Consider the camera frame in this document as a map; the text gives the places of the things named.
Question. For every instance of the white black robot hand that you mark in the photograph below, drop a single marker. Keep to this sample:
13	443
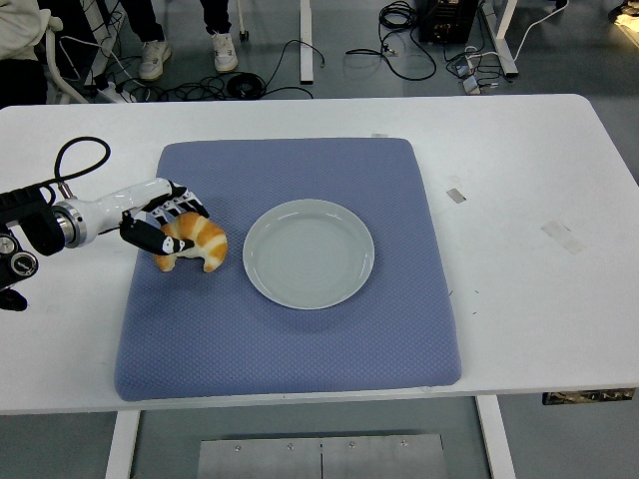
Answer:
120	199

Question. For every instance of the croissant bread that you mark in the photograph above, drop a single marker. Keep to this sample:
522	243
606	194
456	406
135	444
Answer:
212	242

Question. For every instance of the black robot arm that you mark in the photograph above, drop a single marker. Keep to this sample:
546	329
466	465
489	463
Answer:
35	229

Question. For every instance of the grey round plate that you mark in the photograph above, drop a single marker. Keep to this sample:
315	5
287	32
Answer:
307	254

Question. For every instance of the person with white sneakers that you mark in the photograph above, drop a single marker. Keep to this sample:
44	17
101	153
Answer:
154	60

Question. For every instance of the person in light top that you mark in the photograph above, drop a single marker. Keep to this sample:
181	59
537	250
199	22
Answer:
20	30

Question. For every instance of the white pole with caster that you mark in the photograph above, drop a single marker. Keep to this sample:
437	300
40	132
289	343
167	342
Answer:
241	20

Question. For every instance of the blue quilted mat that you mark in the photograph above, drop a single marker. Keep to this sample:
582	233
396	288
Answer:
299	349

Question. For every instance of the white table leg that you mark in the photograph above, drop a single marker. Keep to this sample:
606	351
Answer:
121	444
496	439

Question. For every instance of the small grey tape piece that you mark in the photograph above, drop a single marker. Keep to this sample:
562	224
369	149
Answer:
456	195

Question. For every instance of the grey power adapter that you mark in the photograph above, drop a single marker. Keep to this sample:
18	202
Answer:
461	66
471	86

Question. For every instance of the black equipment box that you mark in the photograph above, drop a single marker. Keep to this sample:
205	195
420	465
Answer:
444	20

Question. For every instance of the white desk leg with foot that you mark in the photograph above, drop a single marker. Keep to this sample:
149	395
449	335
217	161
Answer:
503	40

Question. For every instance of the long grey tape piece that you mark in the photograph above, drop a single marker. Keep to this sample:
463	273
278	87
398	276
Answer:
563	237

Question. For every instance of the metal control box under table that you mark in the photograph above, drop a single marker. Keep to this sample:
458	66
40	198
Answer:
589	396

